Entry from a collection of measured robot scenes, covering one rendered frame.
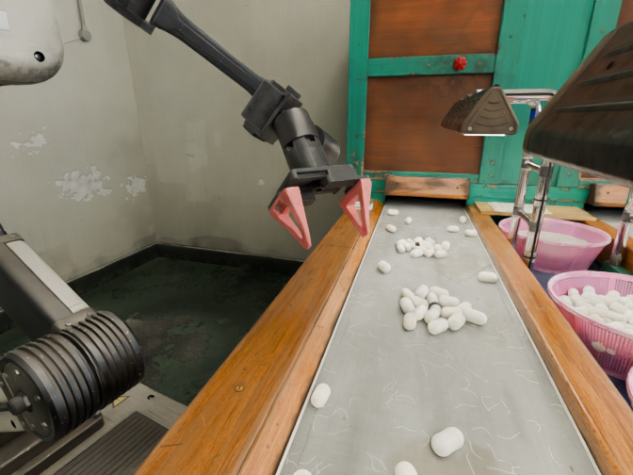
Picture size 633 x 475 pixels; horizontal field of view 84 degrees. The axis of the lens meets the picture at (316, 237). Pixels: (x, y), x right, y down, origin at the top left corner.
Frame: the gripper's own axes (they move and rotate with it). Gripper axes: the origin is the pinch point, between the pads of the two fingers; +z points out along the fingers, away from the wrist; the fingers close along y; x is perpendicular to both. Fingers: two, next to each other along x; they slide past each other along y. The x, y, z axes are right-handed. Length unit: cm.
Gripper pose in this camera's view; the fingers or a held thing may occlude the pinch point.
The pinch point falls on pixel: (336, 236)
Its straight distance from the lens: 48.8
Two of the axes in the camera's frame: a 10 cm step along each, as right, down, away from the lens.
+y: -8.5, 1.7, -5.1
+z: 3.4, 9.0, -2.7
